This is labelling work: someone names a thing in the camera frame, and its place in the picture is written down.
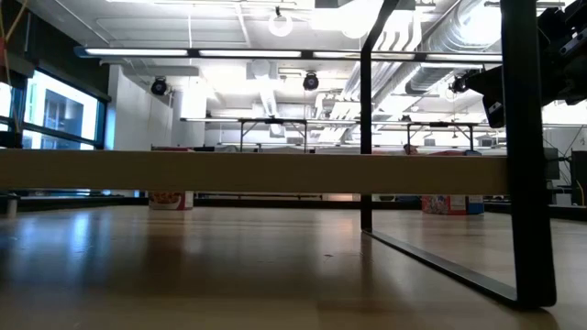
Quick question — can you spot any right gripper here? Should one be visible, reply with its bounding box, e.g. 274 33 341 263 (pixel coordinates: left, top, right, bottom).
466 0 587 129

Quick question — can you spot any red cereal box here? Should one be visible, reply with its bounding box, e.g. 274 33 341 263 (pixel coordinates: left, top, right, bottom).
421 149 467 216
148 145 194 212

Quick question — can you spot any wooden shelf board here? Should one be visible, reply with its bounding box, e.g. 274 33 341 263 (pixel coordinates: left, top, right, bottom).
0 148 509 194

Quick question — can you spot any shallow wooden tray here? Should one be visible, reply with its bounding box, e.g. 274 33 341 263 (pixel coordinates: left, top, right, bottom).
360 0 559 309

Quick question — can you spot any black monitor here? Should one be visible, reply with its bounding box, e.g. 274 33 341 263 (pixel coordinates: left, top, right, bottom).
570 149 587 207

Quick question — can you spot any round white ceiling lamp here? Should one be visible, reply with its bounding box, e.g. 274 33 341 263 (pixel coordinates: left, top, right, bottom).
268 6 294 39

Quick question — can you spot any long ceiling light strip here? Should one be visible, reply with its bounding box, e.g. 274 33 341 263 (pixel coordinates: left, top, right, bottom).
74 45 504 64

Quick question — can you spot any large window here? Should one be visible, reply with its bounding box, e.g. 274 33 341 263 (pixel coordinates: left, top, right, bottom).
0 68 111 151

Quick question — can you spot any silver ventilation duct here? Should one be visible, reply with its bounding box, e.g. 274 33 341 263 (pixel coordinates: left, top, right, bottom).
403 0 504 96

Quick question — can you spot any black background table frame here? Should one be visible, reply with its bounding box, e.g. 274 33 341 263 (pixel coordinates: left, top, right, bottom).
405 121 478 152
238 117 309 153

